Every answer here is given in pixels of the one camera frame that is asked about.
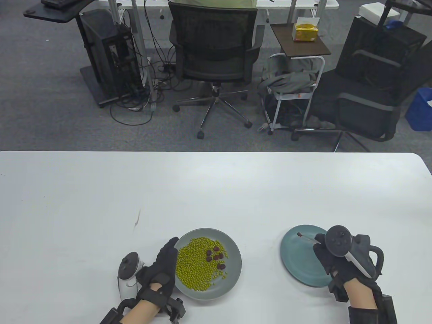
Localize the teal plate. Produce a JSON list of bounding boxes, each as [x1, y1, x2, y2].
[[280, 224, 338, 288]]

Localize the white office desk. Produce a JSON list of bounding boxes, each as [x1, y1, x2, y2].
[[107, 0, 340, 103]]

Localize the person's right hand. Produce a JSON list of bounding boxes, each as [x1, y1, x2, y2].
[[313, 233, 382, 291]]

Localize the grey white VR controller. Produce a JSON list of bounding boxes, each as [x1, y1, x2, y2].
[[117, 251, 146, 301], [325, 225, 384, 280]]

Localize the yellow tissue box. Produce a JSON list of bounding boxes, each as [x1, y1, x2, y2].
[[292, 18, 319, 42]]

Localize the grey backpack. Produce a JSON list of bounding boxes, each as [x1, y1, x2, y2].
[[258, 56, 319, 98]]

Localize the metal tweezers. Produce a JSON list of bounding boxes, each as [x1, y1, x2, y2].
[[299, 232, 321, 245]]

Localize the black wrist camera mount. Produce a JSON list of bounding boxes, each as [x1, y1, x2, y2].
[[328, 270, 398, 324], [100, 283, 188, 324]]

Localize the tangle of black cables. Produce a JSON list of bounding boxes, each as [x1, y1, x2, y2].
[[110, 0, 184, 126]]

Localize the black mesh office chair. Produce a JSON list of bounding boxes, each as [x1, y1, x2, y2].
[[168, 2, 265, 139]]

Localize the blue bin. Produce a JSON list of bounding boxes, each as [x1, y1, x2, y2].
[[405, 88, 432, 131]]

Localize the cluster of dark cranberries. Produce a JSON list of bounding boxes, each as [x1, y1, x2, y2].
[[205, 246, 226, 270]]

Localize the brown top white side table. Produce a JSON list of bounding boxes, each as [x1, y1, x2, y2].
[[267, 23, 332, 135]]

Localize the pile of green beans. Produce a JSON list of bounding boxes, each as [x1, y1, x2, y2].
[[175, 237, 230, 292]]

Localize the person's right forearm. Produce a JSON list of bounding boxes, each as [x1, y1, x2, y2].
[[344, 279, 378, 309]]

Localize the black bag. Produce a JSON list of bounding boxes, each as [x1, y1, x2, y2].
[[263, 94, 309, 127]]

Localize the person's left hand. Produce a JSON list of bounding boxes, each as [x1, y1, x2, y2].
[[136, 236, 180, 295]]

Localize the black desk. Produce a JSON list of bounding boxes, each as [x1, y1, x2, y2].
[[377, 0, 432, 27]]

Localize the white box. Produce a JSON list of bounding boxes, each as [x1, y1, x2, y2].
[[358, 3, 400, 24]]

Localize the grey shoe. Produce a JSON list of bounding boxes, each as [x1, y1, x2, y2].
[[308, 115, 336, 129]]

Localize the person's left forearm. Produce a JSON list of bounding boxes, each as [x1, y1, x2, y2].
[[120, 283, 162, 324]]

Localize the black grey reclining chair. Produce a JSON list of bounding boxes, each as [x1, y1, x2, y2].
[[292, 15, 432, 152]]

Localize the black rolling computer stand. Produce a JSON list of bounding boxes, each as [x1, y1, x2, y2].
[[23, 0, 151, 108]]

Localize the black computer tower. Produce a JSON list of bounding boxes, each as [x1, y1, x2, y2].
[[78, 9, 145, 98]]

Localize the black keyboard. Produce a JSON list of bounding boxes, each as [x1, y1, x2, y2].
[[40, 0, 76, 9]]

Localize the grey plate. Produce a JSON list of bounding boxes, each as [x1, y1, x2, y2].
[[174, 228, 242, 301]]

